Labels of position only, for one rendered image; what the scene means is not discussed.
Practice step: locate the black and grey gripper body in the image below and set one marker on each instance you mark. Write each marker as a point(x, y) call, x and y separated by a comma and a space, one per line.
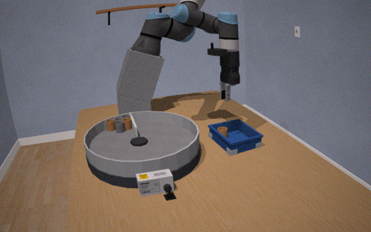
point(229, 60)

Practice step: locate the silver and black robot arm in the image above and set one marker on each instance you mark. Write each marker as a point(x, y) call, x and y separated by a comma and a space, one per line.
point(186, 17)

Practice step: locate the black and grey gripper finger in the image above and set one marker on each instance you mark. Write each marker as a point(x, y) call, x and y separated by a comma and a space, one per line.
point(222, 90)
point(228, 92)

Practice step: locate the blue open crate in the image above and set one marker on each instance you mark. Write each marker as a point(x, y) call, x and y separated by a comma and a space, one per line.
point(240, 136)

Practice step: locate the bronze bushing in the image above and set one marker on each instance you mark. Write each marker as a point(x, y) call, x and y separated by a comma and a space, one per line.
point(110, 125)
point(127, 123)
point(223, 130)

